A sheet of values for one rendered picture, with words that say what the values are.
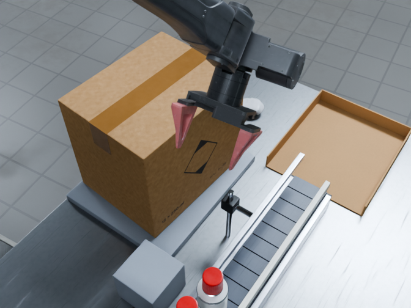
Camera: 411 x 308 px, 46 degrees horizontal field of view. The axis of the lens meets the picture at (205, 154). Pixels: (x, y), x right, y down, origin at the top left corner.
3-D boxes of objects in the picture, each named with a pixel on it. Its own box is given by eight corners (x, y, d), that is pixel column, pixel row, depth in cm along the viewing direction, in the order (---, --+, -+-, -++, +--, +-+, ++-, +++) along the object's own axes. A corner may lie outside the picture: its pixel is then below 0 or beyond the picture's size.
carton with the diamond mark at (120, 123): (155, 239, 106) (142, 159, 86) (82, 183, 116) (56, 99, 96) (239, 158, 121) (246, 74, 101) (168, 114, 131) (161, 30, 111)
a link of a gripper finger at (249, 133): (236, 178, 75) (257, 120, 72) (196, 161, 77) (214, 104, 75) (248, 172, 81) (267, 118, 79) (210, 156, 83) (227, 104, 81)
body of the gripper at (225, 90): (242, 124, 73) (259, 77, 72) (183, 101, 76) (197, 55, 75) (253, 121, 80) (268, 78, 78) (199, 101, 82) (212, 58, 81)
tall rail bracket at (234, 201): (246, 253, 106) (252, 211, 94) (218, 236, 109) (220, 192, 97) (254, 242, 108) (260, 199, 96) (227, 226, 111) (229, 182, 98)
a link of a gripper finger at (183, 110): (196, 161, 77) (214, 105, 75) (157, 145, 79) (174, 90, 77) (211, 156, 83) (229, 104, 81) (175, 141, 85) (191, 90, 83)
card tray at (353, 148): (362, 216, 113) (366, 206, 109) (265, 166, 122) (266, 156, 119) (408, 138, 128) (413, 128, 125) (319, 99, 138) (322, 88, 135)
